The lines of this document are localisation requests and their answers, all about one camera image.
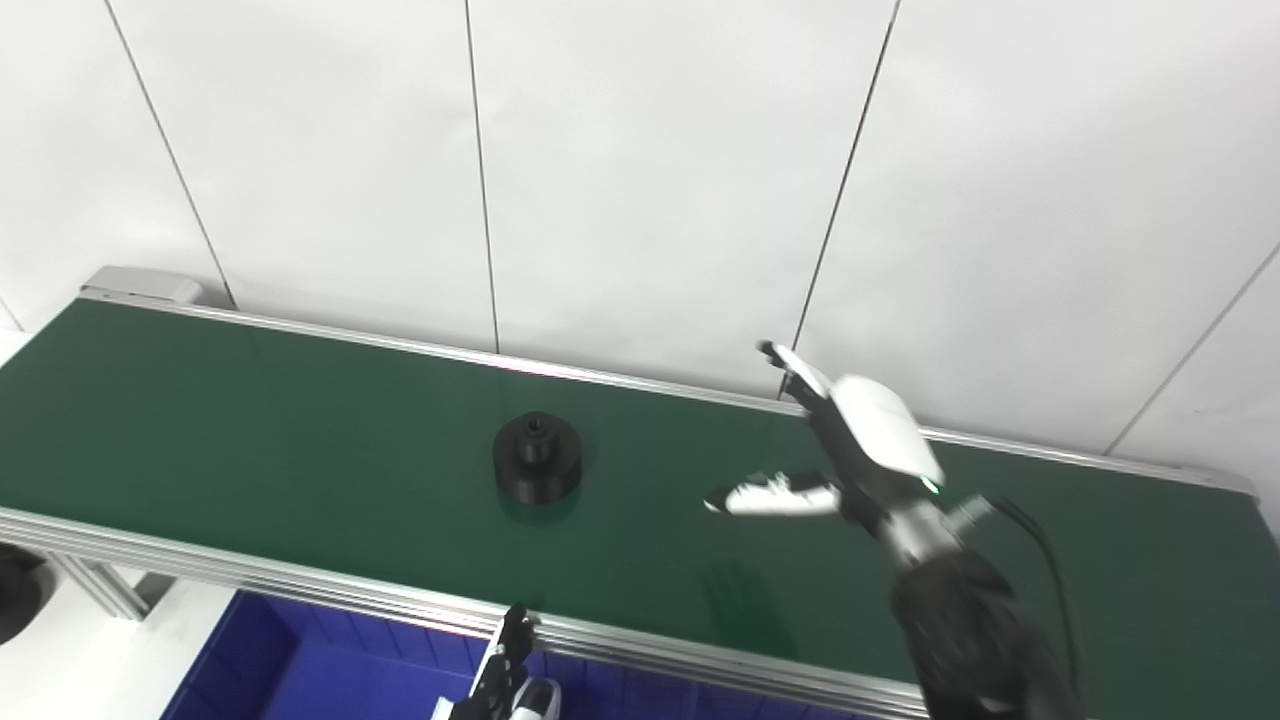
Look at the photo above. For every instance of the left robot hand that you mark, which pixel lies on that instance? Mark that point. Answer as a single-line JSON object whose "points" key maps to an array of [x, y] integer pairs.
{"points": [[505, 680]]}

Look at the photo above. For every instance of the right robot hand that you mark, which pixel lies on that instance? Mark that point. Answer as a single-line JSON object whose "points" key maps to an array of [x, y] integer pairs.
{"points": [[875, 440]]}

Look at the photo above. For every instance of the blue bin with white parts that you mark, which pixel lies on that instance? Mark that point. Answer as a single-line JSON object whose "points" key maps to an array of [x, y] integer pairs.
{"points": [[330, 680]]}

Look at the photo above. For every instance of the black stepped round part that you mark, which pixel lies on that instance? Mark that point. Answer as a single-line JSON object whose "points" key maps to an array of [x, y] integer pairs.
{"points": [[537, 460]]}

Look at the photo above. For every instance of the green conveyor belt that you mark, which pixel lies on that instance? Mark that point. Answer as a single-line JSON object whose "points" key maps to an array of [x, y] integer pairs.
{"points": [[250, 430], [300, 590]]}

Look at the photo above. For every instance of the black round object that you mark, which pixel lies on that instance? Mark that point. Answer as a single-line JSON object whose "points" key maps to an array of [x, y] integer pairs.
{"points": [[18, 600]]}

